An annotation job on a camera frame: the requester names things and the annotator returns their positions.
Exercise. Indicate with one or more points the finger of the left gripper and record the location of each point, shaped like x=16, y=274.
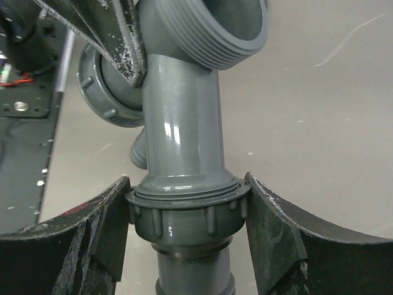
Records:
x=111, y=26

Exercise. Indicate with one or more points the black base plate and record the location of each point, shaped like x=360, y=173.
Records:
x=26, y=149

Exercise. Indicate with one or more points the grey plastic pipe fitting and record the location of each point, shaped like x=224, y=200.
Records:
x=188, y=197

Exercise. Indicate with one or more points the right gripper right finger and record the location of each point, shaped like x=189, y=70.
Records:
x=296, y=252

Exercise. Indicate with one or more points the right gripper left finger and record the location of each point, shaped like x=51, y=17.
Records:
x=81, y=251

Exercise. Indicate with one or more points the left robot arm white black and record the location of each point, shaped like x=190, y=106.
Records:
x=18, y=19

